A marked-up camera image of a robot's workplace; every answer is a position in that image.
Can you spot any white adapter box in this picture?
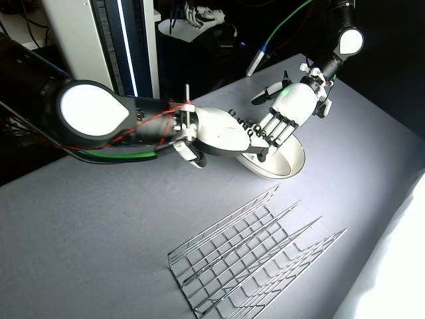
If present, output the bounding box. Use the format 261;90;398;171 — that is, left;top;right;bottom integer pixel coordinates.
246;49;269;78

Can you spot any black cable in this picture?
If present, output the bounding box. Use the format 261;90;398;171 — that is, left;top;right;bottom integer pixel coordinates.
0;9;50;51

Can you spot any white paper sheet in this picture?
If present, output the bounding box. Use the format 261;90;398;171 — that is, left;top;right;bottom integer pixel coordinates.
157;18;240;43

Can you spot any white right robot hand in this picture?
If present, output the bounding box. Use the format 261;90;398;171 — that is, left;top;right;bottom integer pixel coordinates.
173;106;279;169

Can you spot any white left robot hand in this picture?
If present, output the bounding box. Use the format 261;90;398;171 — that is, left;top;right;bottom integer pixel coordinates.
251;70;317;148

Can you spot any green cable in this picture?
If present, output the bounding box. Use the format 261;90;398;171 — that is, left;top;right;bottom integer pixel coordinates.
264;0;315;54

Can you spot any white robot torso column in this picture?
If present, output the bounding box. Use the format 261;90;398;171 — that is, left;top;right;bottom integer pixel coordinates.
42;0;163;100

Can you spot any spare white robot hand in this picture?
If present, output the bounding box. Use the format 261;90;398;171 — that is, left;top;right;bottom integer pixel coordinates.
183;0;226;30

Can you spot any silver wire dish rack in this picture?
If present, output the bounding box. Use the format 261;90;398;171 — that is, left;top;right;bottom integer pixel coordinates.
167;183;349;316

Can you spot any white plate with dark rim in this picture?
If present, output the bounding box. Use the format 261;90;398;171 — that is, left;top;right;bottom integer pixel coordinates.
235;154;299;179
236;132;306;179

